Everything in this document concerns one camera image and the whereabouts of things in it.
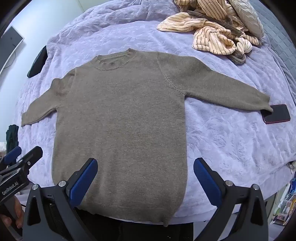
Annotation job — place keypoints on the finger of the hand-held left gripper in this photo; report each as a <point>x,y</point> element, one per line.
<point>31,156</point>
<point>12,155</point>

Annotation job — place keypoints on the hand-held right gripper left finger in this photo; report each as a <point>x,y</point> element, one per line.
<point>84,183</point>

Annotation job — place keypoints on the grey quilted cover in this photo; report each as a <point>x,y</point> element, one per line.
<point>281,44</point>

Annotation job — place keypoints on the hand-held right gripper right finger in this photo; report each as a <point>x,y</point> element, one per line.
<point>205,183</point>

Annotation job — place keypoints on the black flat object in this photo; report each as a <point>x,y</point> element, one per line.
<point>37,62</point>

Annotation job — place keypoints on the person's left hand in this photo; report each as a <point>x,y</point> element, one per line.
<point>18,208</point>

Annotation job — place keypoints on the taupe knit sweater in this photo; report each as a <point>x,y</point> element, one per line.
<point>120,129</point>

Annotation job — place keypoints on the lavender textured blanket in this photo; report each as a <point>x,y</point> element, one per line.
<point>226,150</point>

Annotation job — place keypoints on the silver leaf-pattern pillow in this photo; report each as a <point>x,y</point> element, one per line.
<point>248,16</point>

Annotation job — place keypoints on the dark green cloth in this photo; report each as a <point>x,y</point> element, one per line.
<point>11,139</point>

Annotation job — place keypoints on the person's dark clothing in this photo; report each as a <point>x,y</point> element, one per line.
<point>138,231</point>

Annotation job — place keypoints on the curved wall monitor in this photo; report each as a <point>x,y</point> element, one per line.
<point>10,44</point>

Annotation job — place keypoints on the cream striped garment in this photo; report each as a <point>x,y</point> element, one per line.
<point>208,25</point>

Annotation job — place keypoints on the black smartphone with red edge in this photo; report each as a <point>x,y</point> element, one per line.
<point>277,114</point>

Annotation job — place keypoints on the pile of colourful small boxes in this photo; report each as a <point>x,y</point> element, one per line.
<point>285,204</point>

